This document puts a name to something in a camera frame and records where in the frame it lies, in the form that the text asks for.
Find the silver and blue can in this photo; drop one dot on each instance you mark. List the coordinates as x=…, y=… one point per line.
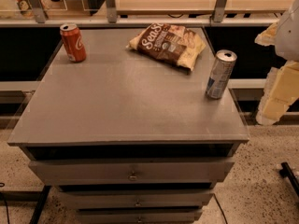
x=221, y=71

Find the grey drawer cabinet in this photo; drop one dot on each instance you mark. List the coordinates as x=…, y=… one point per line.
x=120, y=105

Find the bottom grey drawer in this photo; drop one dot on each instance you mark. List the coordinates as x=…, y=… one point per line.
x=139, y=216

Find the black floor frame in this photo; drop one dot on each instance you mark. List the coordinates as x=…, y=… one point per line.
x=38, y=197

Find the grey metal railing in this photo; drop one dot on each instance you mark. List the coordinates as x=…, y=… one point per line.
x=103, y=13

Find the red coke can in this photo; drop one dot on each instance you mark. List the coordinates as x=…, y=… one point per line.
x=73, y=44

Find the brown and white chip bag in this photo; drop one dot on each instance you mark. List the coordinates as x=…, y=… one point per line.
x=169, y=43

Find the middle grey drawer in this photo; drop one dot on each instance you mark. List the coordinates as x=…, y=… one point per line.
x=135, y=199

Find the top grey drawer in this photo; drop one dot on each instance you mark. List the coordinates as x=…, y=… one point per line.
x=95, y=172

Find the grey drawer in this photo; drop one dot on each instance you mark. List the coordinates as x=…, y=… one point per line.
x=139, y=216
x=135, y=199
x=95, y=172

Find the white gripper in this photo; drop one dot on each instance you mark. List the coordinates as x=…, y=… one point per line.
x=289, y=34

